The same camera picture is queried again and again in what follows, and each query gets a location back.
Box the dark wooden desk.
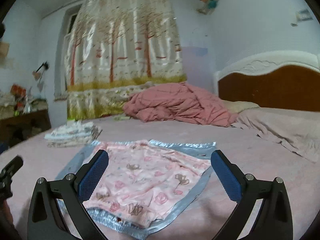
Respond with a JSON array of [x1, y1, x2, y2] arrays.
[[1, 109, 51, 147]]

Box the folded cream cloth stack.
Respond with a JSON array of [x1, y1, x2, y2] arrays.
[[46, 126, 102, 147]]

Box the folded blue white cloth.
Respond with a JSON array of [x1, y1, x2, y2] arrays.
[[44, 121, 100, 140]]

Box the clear plastic bottle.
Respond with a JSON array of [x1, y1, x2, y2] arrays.
[[23, 97, 32, 114]]

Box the green white small box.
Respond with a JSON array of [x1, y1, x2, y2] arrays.
[[66, 119, 75, 126]]

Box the pink cartoon print pants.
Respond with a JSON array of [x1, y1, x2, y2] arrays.
[[83, 140, 210, 228]]

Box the stack of papers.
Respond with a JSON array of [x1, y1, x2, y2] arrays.
[[0, 92, 16, 120]]

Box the red box on desk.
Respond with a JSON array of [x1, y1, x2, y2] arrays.
[[10, 84, 27, 97]]

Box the pale green comb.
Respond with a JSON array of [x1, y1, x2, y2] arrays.
[[114, 115, 131, 121]]

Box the beige pillow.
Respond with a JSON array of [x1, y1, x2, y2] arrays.
[[223, 100, 260, 114]]

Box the pink plaid quilt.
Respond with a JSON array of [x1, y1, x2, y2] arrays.
[[123, 82, 238, 127]]

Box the white wooden headboard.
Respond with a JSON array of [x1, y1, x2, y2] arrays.
[[213, 50, 319, 112]]

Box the tree print curtain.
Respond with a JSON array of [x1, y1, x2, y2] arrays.
[[65, 0, 187, 120]]

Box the stuffed doll on shelf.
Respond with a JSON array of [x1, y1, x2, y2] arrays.
[[199, 0, 217, 14]]

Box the pink wall lamp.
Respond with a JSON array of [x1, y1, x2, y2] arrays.
[[32, 61, 49, 81]]

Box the window frame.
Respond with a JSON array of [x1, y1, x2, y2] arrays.
[[54, 4, 81, 101]]

